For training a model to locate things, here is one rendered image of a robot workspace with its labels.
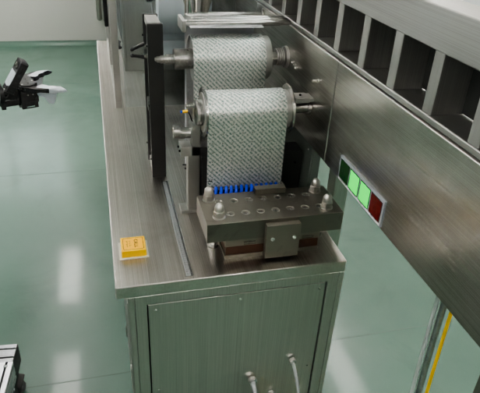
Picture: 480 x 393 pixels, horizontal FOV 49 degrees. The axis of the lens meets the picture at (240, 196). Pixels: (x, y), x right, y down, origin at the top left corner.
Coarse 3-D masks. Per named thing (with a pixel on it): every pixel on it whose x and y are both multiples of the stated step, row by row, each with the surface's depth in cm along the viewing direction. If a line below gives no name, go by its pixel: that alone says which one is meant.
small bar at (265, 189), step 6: (258, 186) 160; (264, 186) 160; (270, 186) 160; (276, 186) 160; (282, 186) 160; (258, 192) 159; (264, 192) 159; (270, 192) 160; (276, 192) 160; (282, 192) 161
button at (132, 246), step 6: (120, 240) 154; (126, 240) 154; (132, 240) 154; (138, 240) 154; (144, 240) 154; (126, 246) 151; (132, 246) 151; (138, 246) 151; (144, 246) 151; (126, 252) 149; (132, 252) 150; (138, 252) 150; (144, 252) 151
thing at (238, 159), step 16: (208, 144) 153; (224, 144) 155; (240, 144) 156; (256, 144) 157; (272, 144) 159; (208, 160) 156; (224, 160) 157; (240, 160) 159; (256, 160) 160; (272, 160) 161; (208, 176) 159; (224, 176) 160; (240, 176) 162; (256, 176) 163; (272, 176) 164
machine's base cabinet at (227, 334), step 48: (240, 288) 150; (288, 288) 155; (336, 288) 160; (144, 336) 150; (192, 336) 155; (240, 336) 160; (288, 336) 165; (144, 384) 160; (192, 384) 166; (240, 384) 171; (288, 384) 177
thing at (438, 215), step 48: (240, 0) 230; (336, 96) 143; (384, 96) 119; (336, 144) 146; (384, 144) 121; (432, 144) 103; (384, 192) 122; (432, 192) 104; (432, 240) 105; (432, 288) 107
